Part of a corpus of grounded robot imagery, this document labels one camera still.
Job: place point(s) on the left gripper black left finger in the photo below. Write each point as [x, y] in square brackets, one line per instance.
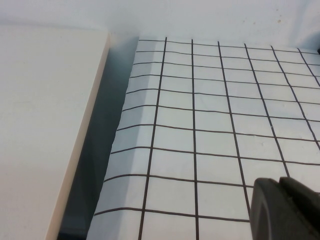
[272, 212]

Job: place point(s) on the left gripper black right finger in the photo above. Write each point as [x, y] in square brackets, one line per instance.
[310, 215]

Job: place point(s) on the white black-grid table cloth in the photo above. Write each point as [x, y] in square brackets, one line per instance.
[212, 150]

